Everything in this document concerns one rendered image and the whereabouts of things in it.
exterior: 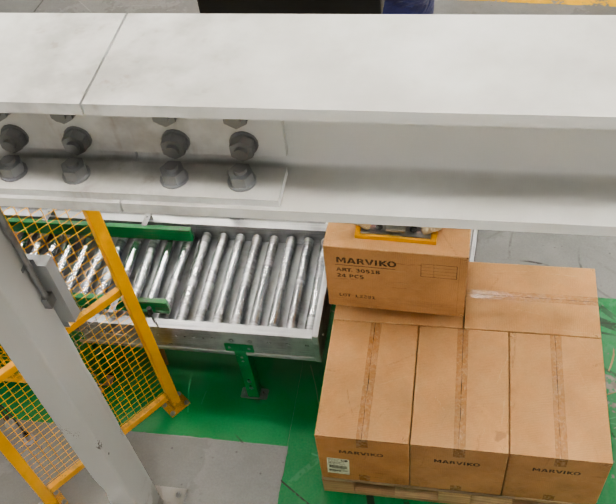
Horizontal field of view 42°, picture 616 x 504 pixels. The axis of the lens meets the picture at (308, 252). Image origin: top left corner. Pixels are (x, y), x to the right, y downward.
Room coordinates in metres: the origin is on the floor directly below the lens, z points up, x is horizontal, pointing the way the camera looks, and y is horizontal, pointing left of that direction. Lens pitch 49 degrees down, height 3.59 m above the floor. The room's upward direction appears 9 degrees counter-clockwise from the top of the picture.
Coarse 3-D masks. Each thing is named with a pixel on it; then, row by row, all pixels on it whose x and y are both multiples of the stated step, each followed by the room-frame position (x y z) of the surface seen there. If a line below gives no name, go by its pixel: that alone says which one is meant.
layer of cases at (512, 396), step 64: (384, 320) 2.15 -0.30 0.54; (448, 320) 2.10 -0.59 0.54; (512, 320) 2.05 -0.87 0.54; (576, 320) 2.00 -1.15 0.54; (384, 384) 1.82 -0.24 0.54; (448, 384) 1.77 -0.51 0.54; (512, 384) 1.72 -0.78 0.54; (576, 384) 1.68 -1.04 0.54; (320, 448) 1.62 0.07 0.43; (384, 448) 1.55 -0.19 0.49; (448, 448) 1.48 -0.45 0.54; (512, 448) 1.43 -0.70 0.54; (576, 448) 1.39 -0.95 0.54
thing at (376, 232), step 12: (360, 228) 2.24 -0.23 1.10; (372, 228) 2.23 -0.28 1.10; (384, 228) 2.22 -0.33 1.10; (408, 228) 2.20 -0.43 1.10; (420, 228) 2.19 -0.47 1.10; (384, 240) 2.17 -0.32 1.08; (396, 240) 2.16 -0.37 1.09; (408, 240) 2.14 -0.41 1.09; (420, 240) 2.13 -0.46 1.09; (432, 240) 2.12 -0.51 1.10
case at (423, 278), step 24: (336, 240) 2.21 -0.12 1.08; (360, 240) 2.19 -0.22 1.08; (456, 240) 2.12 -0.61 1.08; (336, 264) 2.18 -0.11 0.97; (360, 264) 2.15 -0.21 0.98; (384, 264) 2.12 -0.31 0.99; (408, 264) 2.09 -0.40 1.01; (432, 264) 2.06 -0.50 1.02; (456, 264) 2.03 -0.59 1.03; (336, 288) 2.18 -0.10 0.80; (360, 288) 2.15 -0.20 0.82; (384, 288) 2.11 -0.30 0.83; (408, 288) 2.08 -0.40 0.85; (432, 288) 2.05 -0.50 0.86; (456, 288) 2.03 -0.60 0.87; (432, 312) 2.05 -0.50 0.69; (456, 312) 2.02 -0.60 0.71
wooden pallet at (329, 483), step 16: (336, 480) 1.61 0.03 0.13; (352, 480) 1.59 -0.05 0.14; (384, 496) 1.55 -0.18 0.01; (400, 496) 1.53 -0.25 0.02; (416, 496) 1.52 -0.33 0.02; (432, 496) 1.51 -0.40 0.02; (448, 496) 1.47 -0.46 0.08; (464, 496) 1.45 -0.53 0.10; (480, 496) 1.47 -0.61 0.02; (496, 496) 1.42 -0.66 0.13; (512, 496) 1.40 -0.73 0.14
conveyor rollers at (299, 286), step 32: (96, 256) 2.81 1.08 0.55; (128, 256) 2.78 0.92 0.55; (256, 256) 2.66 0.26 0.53; (288, 256) 2.62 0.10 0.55; (320, 256) 2.59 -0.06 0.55; (160, 288) 2.56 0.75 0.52; (192, 288) 2.51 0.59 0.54; (224, 288) 2.48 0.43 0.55; (256, 320) 2.26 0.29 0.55; (288, 320) 2.23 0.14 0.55
